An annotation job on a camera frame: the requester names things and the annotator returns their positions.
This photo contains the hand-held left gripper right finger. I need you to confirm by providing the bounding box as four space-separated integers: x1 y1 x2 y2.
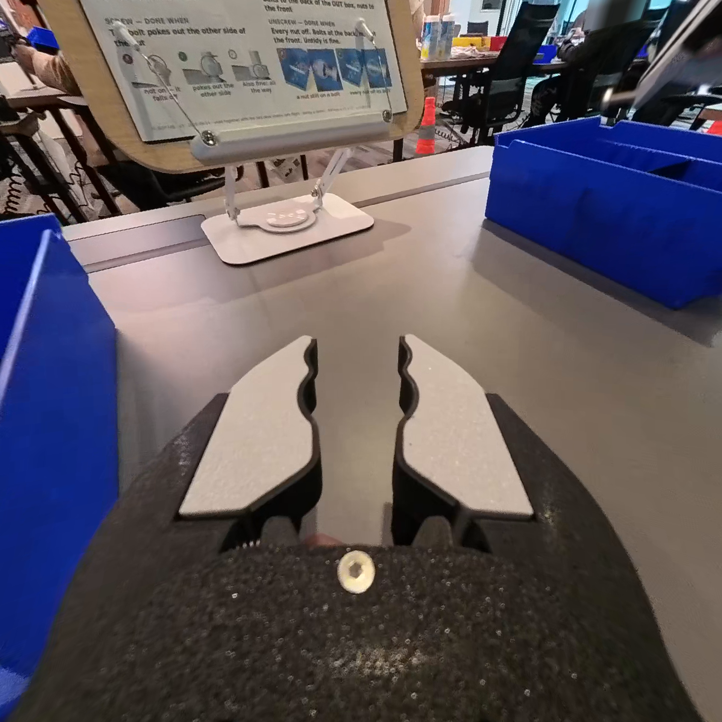
392 334 535 521

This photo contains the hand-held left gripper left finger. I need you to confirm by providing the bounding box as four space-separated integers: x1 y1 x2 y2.
177 334 323 520

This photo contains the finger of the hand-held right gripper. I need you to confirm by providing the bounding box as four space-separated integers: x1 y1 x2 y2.
634 0 722 109

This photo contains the black office chair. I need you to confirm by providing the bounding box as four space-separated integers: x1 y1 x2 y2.
443 0 560 146

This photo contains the white tablet stand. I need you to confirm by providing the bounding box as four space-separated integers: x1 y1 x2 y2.
113 20 394 266

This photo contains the long wooden office desk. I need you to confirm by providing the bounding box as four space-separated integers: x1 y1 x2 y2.
420 51 572 115

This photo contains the printed instruction sheet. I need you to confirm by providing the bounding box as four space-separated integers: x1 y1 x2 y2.
79 0 408 143

